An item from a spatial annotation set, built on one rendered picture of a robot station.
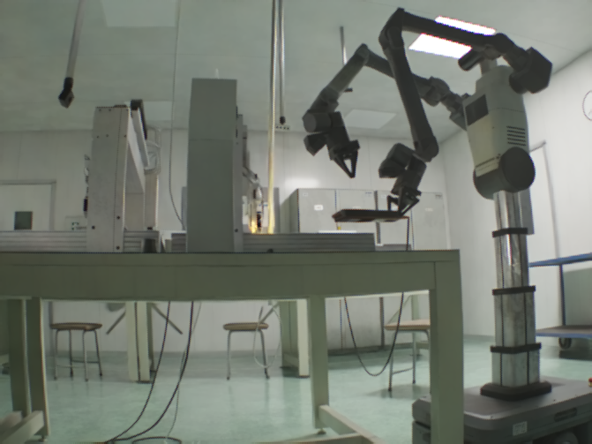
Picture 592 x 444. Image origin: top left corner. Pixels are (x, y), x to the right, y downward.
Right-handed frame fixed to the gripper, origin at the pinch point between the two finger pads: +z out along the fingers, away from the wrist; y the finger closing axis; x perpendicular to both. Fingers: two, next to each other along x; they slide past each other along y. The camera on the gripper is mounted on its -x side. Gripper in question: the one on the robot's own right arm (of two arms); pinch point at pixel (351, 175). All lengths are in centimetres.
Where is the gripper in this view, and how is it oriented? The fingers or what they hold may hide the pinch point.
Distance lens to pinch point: 144.1
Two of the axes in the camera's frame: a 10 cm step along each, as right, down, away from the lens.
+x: 9.2, -2.5, 3.1
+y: 2.7, -1.5, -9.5
